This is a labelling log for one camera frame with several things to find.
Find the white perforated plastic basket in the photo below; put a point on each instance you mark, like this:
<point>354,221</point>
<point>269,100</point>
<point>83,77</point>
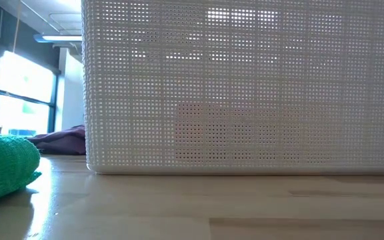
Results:
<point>245,100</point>

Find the teal bandage roll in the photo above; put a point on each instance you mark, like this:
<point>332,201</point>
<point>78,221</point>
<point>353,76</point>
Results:
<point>5,160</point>

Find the purple folded cloth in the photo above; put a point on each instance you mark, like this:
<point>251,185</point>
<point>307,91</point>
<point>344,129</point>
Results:
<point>62,141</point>

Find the long ceiling light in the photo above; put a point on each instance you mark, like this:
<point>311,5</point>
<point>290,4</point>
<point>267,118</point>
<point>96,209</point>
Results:
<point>62,38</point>

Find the large bright window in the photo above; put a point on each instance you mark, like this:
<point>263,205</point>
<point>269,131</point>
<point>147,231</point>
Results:
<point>25,83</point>

